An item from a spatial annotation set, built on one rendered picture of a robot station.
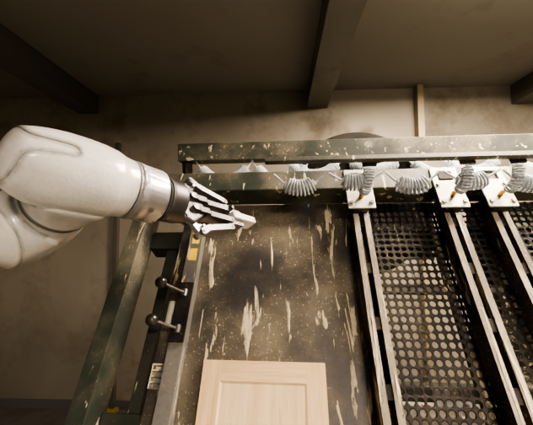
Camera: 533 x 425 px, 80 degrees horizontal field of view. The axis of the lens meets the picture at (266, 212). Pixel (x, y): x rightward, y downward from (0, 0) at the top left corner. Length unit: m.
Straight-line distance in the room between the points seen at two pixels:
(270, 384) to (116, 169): 0.80
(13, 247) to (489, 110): 3.81
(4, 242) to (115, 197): 0.16
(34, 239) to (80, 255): 3.17
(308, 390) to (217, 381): 0.27
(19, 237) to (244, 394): 0.75
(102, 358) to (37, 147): 0.85
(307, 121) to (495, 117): 1.81
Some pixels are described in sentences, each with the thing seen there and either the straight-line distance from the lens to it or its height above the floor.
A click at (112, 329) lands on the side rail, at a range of 1.22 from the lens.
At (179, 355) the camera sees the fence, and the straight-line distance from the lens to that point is 1.12.
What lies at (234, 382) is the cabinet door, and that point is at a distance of 1.09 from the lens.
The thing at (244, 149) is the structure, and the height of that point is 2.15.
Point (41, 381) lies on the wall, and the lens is 4.18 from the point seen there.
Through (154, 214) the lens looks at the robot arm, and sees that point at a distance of 0.53.
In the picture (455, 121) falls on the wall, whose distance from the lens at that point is 3.72.
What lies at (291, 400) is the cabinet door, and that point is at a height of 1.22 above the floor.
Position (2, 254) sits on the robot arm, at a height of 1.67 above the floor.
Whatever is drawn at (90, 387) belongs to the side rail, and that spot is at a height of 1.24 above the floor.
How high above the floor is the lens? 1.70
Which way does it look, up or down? 3 degrees up
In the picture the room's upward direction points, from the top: straight up
